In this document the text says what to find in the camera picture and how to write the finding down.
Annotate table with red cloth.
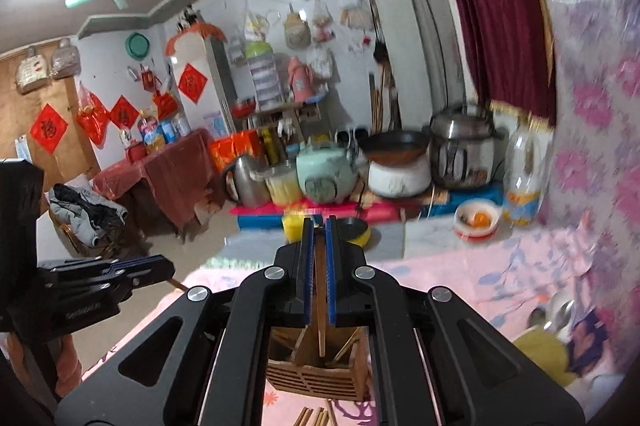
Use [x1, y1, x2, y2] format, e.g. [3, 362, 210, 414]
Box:
[92, 129, 226, 232]

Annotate wooden door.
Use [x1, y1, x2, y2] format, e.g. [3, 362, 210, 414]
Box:
[0, 39, 101, 179]

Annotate green basin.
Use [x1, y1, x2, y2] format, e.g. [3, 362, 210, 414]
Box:
[125, 32, 152, 61]

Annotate large red diamond paper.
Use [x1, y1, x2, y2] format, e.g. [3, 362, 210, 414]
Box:
[29, 103, 69, 153]

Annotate steel kettle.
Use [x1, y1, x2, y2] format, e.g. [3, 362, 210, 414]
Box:
[221, 153, 273, 209]

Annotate white fridge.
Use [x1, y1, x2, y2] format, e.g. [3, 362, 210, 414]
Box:
[167, 24, 238, 142]

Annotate maroon curtain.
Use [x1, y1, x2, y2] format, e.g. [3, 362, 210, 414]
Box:
[422, 0, 558, 129]

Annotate pink deer printed blanket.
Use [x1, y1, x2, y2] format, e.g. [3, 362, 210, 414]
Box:
[80, 226, 640, 426]

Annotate pink thermos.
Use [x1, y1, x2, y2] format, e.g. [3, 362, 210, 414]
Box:
[287, 56, 316, 104]

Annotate red and white bowl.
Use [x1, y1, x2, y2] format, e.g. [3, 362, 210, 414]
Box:
[453, 199, 502, 241]

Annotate orange boxes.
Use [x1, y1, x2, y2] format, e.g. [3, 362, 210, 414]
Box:
[207, 131, 263, 174]

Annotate olive and white plush toy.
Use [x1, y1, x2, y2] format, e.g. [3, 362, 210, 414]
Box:
[512, 325, 581, 389]

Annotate clear hanging plastic bag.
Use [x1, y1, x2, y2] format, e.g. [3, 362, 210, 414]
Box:
[311, 0, 335, 43]
[243, 0, 271, 44]
[339, 0, 368, 30]

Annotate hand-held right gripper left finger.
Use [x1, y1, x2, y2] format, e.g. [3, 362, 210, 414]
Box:
[52, 215, 317, 426]

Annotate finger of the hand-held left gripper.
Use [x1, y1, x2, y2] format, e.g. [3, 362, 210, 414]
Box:
[50, 263, 177, 307]
[40, 255, 173, 282]

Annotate stacked container with green lid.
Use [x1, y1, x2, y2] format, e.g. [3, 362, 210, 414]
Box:
[245, 41, 278, 112]

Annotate beige hanging bag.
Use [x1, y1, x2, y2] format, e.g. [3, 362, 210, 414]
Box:
[284, 6, 312, 48]

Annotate pile of wooden chopsticks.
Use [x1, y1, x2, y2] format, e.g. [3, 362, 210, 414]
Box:
[294, 398, 341, 426]

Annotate small red diamond paper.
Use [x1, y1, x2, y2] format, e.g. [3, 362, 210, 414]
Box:
[109, 95, 141, 129]

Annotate red diamond paper on fridge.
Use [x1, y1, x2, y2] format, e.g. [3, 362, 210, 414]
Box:
[177, 63, 209, 104]

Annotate slender brown chopstick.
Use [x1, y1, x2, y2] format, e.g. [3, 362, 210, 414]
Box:
[272, 329, 298, 351]
[329, 329, 363, 366]
[312, 226, 328, 359]

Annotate dark frying pan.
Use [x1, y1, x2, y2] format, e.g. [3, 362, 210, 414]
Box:
[360, 129, 431, 162]

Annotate steel pressure cooker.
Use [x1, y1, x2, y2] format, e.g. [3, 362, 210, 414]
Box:
[429, 104, 501, 189]

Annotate white electric cooker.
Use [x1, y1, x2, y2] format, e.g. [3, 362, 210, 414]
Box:
[367, 153, 433, 199]

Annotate clear oil bottle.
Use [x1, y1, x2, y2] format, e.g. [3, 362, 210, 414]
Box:
[502, 116, 547, 227]

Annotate floral plastic wall sheet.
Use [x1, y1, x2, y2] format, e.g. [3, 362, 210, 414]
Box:
[510, 0, 640, 357]

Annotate wooden chair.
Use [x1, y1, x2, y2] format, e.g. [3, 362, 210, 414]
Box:
[47, 206, 151, 257]

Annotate wooden chopstick holder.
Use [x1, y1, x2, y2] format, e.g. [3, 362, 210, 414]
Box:
[264, 325, 371, 403]

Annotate mint green rice cooker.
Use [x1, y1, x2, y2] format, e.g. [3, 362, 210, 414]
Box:
[296, 141, 361, 207]

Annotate purple cloth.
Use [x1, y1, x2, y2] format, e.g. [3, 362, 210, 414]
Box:
[567, 309, 611, 377]

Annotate hanging woven bag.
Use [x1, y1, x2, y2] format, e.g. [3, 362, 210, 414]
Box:
[15, 46, 51, 94]
[52, 37, 81, 80]

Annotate yellow basin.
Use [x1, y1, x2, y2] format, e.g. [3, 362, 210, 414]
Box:
[282, 213, 371, 249]

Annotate pile of grey clothes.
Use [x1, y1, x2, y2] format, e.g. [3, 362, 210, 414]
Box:
[47, 183, 128, 247]

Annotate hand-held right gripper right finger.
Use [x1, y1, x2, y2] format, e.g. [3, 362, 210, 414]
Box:
[324, 215, 586, 426]

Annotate yellow plastic container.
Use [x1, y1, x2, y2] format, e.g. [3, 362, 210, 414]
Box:
[262, 166, 303, 207]

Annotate red hanging decoration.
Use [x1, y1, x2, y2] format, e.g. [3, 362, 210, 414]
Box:
[76, 81, 110, 147]

